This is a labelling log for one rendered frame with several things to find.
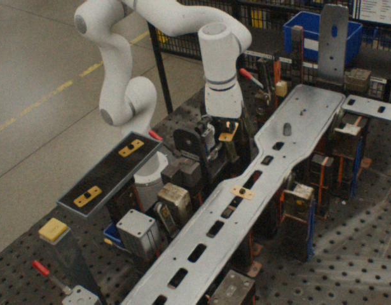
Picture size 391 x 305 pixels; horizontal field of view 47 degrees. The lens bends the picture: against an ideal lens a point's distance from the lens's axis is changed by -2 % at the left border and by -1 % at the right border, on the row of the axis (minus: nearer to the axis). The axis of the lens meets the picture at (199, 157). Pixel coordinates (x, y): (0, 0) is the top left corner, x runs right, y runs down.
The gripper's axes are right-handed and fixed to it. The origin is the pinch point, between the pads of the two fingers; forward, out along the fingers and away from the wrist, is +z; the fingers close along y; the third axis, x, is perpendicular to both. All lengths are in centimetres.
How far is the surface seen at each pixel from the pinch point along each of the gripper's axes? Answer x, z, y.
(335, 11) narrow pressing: 70, -2, 22
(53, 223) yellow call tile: -39, 11, -42
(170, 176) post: -7.6, 18.1, -19.4
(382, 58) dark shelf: 85, 27, 41
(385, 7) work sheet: 94, 8, 40
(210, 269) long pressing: -32.4, 27.3, 1.8
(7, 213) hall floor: 29, 128, -179
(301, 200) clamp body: -2.4, 25.5, 22.4
